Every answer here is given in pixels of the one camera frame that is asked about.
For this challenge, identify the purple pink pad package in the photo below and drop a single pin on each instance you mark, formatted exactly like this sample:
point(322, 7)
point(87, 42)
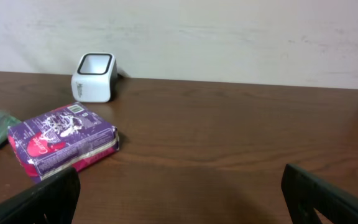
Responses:
point(69, 136)

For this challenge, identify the white barcode scanner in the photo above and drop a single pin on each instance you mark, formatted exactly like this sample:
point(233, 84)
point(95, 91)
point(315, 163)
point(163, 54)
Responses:
point(93, 80)

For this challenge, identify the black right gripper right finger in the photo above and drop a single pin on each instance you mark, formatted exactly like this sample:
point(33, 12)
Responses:
point(306, 195)

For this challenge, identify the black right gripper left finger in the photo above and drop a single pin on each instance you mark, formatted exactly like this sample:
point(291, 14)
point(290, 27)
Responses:
point(52, 200)

